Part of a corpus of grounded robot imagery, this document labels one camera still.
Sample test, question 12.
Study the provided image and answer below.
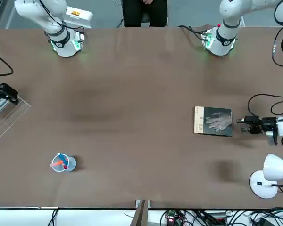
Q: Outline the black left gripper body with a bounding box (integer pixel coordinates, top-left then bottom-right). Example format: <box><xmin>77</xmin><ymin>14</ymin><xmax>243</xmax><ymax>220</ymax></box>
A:
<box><xmin>261</xmin><ymin>116</ymin><xmax>278</xmax><ymax>134</ymax></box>

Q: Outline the dark book with hand cover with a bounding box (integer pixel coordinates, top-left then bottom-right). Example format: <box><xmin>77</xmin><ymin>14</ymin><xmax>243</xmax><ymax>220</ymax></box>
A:
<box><xmin>193</xmin><ymin>106</ymin><xmax>233</xmax><ymax>137</ymax></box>

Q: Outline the clear acrylic storage rack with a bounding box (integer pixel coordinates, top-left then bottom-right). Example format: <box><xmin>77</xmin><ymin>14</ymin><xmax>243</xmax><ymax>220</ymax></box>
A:
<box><xmin>0</xmin><ymin>93</ymin><xmax>33</xmax><ymax>147</ymax></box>

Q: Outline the white desk lamp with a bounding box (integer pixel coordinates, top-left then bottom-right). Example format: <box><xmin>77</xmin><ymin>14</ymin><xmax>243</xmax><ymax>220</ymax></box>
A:
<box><xmin>249</xmin><ymin>154</ymin><xmax>283</xmax><ymax>200</ymax></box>

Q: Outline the blue marker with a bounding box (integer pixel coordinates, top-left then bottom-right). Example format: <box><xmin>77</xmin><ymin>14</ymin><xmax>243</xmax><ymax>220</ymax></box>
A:
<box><xmin>57</xmin><ymin>153</ymin><xmax>69</xmax><ymax>167</ymax></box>

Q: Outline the clear plastic pen cup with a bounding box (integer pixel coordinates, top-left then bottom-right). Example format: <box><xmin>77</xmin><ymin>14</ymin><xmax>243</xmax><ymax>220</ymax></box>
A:
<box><xmin>49</xmin><ymin>152</ymin><xmax>77</xmax><ymax>173</ymax></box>

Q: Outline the white control box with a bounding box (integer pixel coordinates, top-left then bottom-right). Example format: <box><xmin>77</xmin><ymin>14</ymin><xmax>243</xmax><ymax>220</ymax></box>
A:
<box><xmin>64</xmin><ymin>6</ymin><xmax>94</xmax><ymax>29</ymax></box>

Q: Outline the green circuit board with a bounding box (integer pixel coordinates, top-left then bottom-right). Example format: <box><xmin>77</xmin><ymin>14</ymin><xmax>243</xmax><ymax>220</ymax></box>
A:
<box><xmin>165</xmin><ymin>210</ymin><xmax>179</xmax><ymax>223</ymax></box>

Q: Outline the person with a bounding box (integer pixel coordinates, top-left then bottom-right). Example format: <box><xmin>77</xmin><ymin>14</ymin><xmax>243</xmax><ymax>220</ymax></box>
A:
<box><xmin>121</xmin><ymin>0</ymin><xmax>168</xmax><ymax>28</ymax></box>

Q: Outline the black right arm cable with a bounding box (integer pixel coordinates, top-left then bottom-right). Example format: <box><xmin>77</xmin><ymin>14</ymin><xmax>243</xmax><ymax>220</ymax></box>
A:
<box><xmin>0</xmin><ymin>50</ymin><xmax>14</xmax><ymax>76</ymax></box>

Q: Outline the aluminium frame post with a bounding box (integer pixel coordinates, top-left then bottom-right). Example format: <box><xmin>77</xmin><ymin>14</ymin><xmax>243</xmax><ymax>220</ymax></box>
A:
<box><xmin>132</xmin><ymin>199</ymin><xmax>153</xmax><ymax>226</ymax></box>

